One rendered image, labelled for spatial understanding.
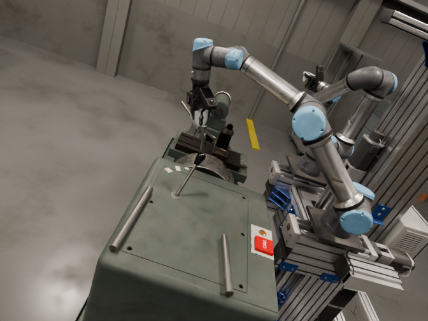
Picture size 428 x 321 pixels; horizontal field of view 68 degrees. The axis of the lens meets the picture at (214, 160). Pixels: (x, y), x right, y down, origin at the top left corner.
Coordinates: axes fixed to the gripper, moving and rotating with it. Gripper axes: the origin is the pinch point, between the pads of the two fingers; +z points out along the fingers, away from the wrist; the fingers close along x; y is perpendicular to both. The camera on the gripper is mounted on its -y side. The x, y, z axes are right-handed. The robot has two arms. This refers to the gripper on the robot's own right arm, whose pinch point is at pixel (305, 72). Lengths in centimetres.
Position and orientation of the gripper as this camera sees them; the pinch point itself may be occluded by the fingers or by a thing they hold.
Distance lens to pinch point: 232.8
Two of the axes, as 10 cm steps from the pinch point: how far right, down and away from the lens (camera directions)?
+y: -2.2, 8.2, 5.3
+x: 9.2, -0.2, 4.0
